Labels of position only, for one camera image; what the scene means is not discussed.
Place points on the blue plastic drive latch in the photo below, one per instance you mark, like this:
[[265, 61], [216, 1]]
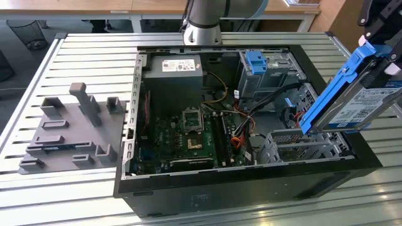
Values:
[[256, 63]]

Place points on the black expansion card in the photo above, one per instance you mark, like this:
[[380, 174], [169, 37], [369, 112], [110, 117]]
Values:
[[192, 164]]

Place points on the green RAM stick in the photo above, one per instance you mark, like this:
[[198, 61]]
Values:
[[228, 141], [57, 148]]

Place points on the black case fan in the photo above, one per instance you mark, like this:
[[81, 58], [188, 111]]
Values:
[[288, 120]]

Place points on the green motherboard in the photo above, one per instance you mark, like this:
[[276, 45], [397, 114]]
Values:
[[166, 141]]

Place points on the grey power supply box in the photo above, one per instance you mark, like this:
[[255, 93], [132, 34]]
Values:
[[170, 89]]

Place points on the black PC case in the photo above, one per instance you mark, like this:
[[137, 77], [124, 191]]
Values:
[[220, 195]]

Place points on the wooden cabinet panel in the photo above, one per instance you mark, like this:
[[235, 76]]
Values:
[[340, 23]]

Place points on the grey metal drive cage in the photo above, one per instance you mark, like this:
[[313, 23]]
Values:
[[273, 80]]

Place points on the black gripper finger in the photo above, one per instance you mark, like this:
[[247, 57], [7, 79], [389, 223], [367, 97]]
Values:
[[396, 58]]

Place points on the CPU socket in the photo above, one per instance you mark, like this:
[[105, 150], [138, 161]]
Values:
[[194, 143]]

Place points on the metal disk bay cage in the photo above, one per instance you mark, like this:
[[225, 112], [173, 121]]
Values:
[[283, 139]]

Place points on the hard disk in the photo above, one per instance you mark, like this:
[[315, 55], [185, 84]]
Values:
[[355, 110]]

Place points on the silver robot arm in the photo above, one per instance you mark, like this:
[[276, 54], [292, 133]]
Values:
[[204, 14]]

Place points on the black mesh waste basket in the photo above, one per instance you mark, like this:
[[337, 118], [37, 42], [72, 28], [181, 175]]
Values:
[[27, 33]]

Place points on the black RAM slot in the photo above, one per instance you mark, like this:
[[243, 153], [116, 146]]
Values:
[[216, 141]]

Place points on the grey parts rack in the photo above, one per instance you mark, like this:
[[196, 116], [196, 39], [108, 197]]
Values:
[[73, 131]]

